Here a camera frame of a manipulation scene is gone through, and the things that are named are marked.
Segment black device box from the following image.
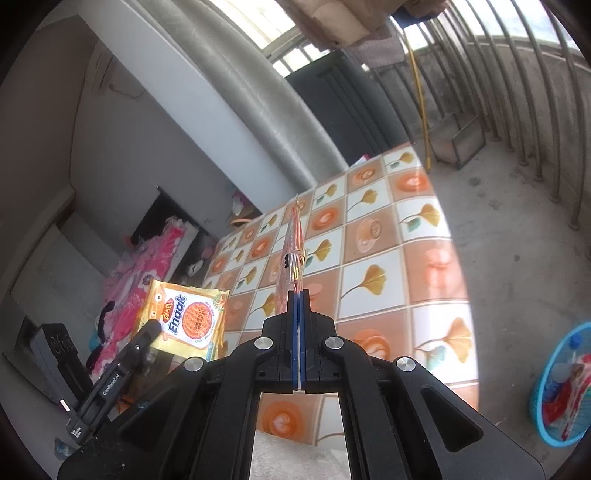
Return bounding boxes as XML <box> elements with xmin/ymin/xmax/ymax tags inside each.
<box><xmin>2</xmin><ymin>323</ymin><xmax>93</xmax><ymax>402</ymax></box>

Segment metal balcony railing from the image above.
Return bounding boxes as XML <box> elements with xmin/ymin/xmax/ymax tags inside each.
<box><xmin>263</xmin><ymin>0</ymin><xmax>591</xmax><ymax>229</ymax></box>

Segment yellow biscuit packet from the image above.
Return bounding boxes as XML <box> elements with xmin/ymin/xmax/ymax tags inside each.
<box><xmin>131</xmin><ymin>278</ymin><xmax>230</xmax><ymax>363</ymax></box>

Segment clear plastic bottle blue cap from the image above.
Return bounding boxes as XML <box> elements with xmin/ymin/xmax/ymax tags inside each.
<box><xmin>551</xmin><ymin>335</ymin><xmax>585</xmax><ymax>384</ymax></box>

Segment white fluffy blanket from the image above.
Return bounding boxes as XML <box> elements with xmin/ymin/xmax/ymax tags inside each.
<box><xmin>253</xmin><ymin>431</ymin><xmax>349</xmax><ymax>480</ymax></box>

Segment yellow broom stick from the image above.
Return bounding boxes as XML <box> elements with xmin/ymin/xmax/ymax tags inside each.
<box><xmin>404</xmin><ymin>32</ymin><xmax>435</xmax><ymax>172</ymax></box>

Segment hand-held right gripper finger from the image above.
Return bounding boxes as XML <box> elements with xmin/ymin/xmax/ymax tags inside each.
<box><xmin>58</xmin><ymin>292</ymin><xmax>298</xmax><ymax>480</ymax></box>
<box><xmin>299</xmin><ymin>290</ymin><xmax>546</xmax><ymax>480</ymax></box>

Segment black bed headboard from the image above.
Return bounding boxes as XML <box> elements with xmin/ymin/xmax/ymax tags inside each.
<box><xmin>131</xmin><ymin>185</ymin><xmax>218</xmax><ymax>245</ymax></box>

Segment coffee and leaf print tablecloth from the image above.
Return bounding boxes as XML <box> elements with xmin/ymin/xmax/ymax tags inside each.
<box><xmin>201</xmin><ymin>143</ymin><xmax>481</xmax><ymax>446</ymax></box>

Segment blue mesh wastebasket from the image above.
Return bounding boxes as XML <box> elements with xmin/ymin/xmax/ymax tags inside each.
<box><xmin>527</xmin><ymin>322</ymin><xmax>591</xmax><ymax>448</ymax></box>

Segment red and white snack bag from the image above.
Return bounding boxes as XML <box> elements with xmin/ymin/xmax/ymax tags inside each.
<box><xmin>542</xmin><ymin>355</ymin><xmax>591</xmax><ymax>439</ymax></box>

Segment hanging beige clothes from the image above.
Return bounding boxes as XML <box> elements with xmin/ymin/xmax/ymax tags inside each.
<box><xmin>286</xmin><ymin>0</ymin><xmax>448</xmax><ymax>51</ymax></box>

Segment pink flower print blanket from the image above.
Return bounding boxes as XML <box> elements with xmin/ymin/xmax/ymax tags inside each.
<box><xmin>85</xmin><ymin>217</ymin><xmax>185</xmax><ymax>370</ymax></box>

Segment dark ribbed cabinet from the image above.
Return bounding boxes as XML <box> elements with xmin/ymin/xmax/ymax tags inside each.
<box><xmin>284</xmin><ymin>48</ymin><xmax>416</xmax><ymax>162</ymax></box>

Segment row of shoes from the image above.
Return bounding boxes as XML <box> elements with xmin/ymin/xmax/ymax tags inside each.
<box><xmin>178</xmin><ymin>231</ymin><xmax>218</xmax><ymax>287</ymax></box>

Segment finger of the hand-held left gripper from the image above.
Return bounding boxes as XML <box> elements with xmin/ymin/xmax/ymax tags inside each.
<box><xmin>121</xmin><ymin>320</ymin><xmax>163</xmax><ymax>366</ymax></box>

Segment thin orange snack wrapper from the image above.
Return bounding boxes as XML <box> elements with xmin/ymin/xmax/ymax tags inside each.
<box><xmin>276</xmin><ymin>195</ymin><xmax>309</xmax><ymax>319</ymax></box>

